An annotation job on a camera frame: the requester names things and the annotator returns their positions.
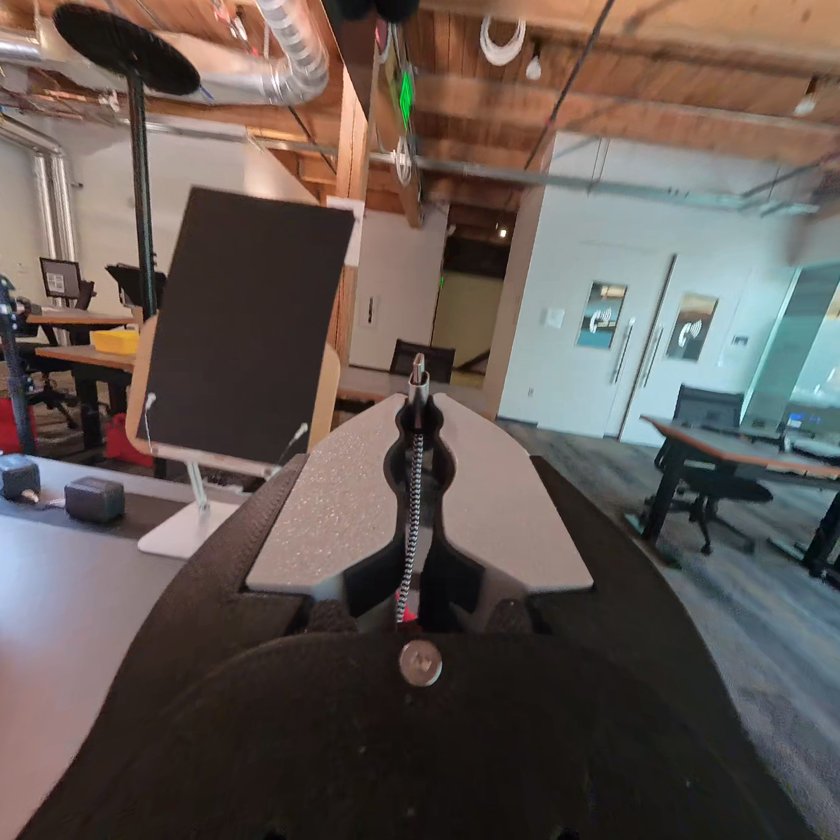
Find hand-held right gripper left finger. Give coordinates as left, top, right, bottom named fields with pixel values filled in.
left=244, top=392, right=419, bottom=618

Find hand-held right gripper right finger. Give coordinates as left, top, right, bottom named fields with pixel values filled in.
left=420, top=392, right=595, bottom=627

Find braided usb-c cable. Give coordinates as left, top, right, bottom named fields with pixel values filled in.
left=392, top=353, right=434, bottom=624

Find white metal stand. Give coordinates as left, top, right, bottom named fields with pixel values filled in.
left=138, top=446, right=283, bottom=559

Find red plastic bin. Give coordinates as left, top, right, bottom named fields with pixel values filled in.
left=105, top=413, right=156, bottom=469

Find black office chair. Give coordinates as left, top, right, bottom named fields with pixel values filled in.
left=675, top=385, right=775, bottom=556

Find door poster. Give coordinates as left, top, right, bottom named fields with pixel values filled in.
left=577, top=281, right=628, bottom=349
left=665, top=293, right=719, bottom=362

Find wooden office desk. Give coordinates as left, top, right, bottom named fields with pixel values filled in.
left=640, top=413, right=840, bottom=580
left=36, top=344, right=139, bottom=460

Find grey cube charger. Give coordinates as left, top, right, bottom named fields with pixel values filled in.
left=0, top=455, right=42, bottom=504
left=64, top=477, right=126, bottom=525

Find black tripod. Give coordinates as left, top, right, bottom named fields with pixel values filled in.
left=0, top=274, right=39, bottom=455

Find black disc light stand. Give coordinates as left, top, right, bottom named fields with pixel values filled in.
left=52, top=3, right=201, bottom=322

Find silver ventilation duct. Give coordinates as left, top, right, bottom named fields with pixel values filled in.
left=0, top=0, right=330, bottom=107

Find white cable coil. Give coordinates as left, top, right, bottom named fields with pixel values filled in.
left=479, top=16, right=526, bottom=66

